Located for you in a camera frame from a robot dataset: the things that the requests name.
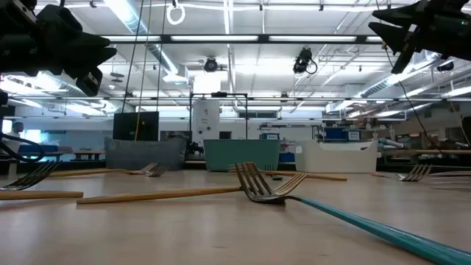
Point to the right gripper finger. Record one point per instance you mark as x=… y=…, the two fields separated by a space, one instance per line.
x=395 y=37
x=404 y=14

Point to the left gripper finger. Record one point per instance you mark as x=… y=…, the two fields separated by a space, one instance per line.
x=92 y=40
x=93 y=59

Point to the dark metal fork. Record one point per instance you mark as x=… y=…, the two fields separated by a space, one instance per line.
x=158 y=171

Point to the black ceiling speaker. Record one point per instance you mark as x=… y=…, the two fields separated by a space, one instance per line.
x=446 y=67

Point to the black monitor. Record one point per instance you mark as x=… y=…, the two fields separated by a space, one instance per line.
x=127 y=127

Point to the person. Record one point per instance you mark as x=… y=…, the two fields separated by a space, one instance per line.
x=16 y=134

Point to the wooden bench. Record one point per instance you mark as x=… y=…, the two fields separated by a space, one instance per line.
x=88 y=152

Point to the grey felt bin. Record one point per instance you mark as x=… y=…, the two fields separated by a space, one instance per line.
x=143 y=154

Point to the blue storage bins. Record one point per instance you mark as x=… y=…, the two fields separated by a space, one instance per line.
x=338 y=134

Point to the round black ceiling fixture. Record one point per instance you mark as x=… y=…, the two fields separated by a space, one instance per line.
x=210 y=64

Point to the wooden workbench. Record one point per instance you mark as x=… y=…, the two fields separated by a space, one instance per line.
x=427 y=151

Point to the white cabinet machine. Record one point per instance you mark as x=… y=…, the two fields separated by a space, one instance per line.
x=206 y=117

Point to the black rig light bar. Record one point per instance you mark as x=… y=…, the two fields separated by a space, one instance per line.
x=263 y=38

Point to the white plastic bin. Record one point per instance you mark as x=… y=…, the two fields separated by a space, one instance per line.
x=331 y=160

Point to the wooden stick front left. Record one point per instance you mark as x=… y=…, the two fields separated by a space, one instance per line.
x=37 y=195

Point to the teal plastic bin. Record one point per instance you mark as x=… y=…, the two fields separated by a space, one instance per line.
x=239 y=154

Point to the small teal fork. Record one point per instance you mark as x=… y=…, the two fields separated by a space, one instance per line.
x=276 y=177

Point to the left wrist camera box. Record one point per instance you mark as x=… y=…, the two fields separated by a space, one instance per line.
x=92 y=81

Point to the silver ceiling duct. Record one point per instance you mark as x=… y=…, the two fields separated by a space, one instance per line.
x=129 y=18

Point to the black metal frame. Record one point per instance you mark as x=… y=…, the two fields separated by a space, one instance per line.
x=219 y=94

